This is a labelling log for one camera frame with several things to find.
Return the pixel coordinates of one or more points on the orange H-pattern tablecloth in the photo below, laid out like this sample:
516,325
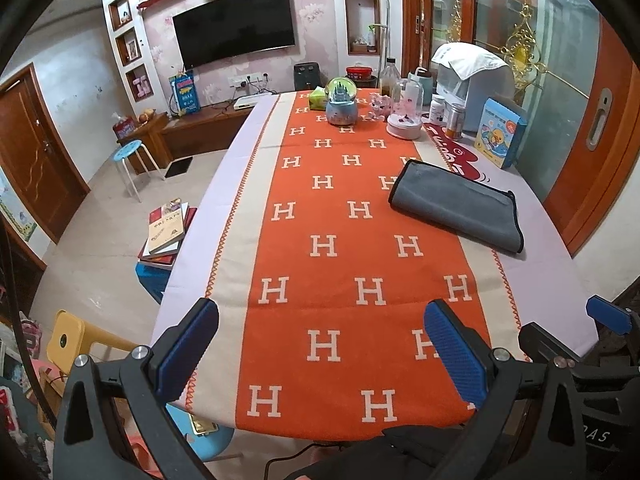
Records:
532,272

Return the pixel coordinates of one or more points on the black floor mat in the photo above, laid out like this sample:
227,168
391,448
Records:
178,167

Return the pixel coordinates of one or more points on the blue children's book box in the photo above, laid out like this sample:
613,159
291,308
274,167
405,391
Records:
497,132

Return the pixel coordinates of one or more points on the yellow plastic chair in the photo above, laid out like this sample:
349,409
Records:
75,332

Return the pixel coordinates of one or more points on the red pot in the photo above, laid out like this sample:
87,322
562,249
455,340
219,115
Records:
359,72

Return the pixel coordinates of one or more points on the red printed mat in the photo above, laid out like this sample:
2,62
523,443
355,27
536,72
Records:
452,152

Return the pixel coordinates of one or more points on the gold door ornament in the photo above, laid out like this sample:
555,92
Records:
522,50

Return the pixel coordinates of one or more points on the white water dispenser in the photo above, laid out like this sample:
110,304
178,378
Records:
487,92

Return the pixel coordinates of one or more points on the white wall socket strip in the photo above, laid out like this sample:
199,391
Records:
249,79

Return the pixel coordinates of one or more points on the black flat television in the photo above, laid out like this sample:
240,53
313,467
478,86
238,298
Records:
234,25

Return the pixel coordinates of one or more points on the blue printed sack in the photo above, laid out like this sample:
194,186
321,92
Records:
185,92

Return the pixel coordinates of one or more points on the glass dome ornament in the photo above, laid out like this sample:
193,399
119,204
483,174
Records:
406,110

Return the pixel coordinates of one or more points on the blue castle snow globe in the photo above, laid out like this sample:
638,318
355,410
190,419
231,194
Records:
341,105

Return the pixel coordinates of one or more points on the blue-top round stool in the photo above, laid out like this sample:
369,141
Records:
127,151

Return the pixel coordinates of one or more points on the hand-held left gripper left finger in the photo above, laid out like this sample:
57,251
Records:
186,351

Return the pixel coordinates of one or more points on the white cloth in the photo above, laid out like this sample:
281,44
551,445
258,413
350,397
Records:
467,60

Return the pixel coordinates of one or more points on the pink plastic stool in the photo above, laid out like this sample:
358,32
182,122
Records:
140,455

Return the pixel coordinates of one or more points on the orange-framed glass door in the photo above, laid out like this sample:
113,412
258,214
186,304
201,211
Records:
560,120

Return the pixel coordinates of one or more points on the white set-top box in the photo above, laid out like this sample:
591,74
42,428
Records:
251,101

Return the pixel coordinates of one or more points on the wall poster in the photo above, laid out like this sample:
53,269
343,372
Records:
17,212

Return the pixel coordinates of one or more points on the light blue round stool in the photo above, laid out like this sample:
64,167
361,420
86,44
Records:
200,440

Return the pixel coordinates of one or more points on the stack of books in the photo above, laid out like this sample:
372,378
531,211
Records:
167,232

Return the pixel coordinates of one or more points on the wooden television cabinet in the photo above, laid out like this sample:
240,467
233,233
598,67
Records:
200,127

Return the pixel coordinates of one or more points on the teal kettle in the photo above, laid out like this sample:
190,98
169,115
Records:
422,82

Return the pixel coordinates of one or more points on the small jars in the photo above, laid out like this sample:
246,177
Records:
455,121

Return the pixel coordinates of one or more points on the orange letter-print table blanket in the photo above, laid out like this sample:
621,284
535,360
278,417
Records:
325,200

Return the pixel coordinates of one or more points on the green tissue box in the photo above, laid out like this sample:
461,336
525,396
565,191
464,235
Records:
317,100

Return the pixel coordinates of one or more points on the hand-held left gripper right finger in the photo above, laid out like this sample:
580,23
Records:
456,360

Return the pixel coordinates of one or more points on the black heater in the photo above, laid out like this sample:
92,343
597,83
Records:
306,76

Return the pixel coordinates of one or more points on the grey towel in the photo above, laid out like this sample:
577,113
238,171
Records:
457,206

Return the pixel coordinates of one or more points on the brown wooden door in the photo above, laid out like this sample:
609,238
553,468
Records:
37,160

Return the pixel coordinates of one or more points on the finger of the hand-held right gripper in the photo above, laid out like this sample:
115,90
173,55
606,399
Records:
607,313
542,338

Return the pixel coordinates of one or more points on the white pill bottle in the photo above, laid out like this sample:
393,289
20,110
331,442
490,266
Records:
437,110

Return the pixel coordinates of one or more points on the pink toy figure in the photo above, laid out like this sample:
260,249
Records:
381,106

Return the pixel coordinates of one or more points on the red tissue box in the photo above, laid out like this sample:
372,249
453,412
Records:
124,127

